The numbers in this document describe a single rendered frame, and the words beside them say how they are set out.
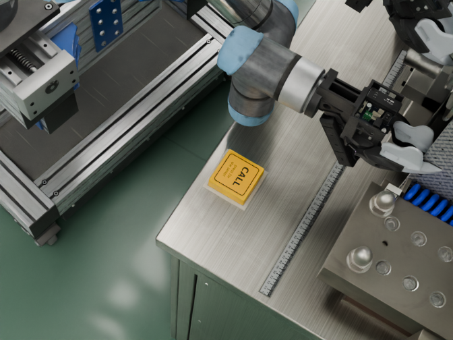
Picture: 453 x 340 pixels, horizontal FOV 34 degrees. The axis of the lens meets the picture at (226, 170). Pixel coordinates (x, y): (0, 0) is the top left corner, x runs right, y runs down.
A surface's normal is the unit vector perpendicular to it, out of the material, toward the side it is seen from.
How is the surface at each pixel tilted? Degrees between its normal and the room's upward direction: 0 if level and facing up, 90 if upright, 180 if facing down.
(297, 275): 0
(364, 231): 0
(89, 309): 0
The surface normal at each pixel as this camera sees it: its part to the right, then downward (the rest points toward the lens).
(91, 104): 0.07, -0.39
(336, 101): -0.52, 0.77
